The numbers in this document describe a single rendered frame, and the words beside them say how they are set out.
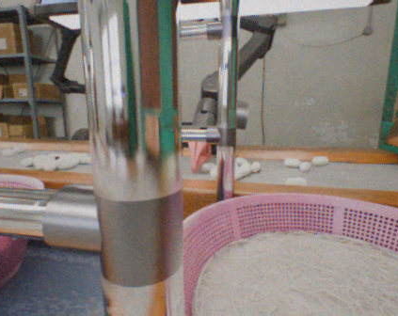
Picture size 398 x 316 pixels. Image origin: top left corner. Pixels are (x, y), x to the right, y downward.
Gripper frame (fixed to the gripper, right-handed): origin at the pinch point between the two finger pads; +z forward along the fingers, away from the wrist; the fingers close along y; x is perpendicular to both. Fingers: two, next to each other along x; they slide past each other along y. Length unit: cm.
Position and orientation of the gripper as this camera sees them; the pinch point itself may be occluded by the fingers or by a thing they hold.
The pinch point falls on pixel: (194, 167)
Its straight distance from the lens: 49.9
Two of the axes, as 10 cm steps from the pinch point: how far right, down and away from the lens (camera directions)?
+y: 9.8, 0.5, -2.1
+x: 1.3, 6.5, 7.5
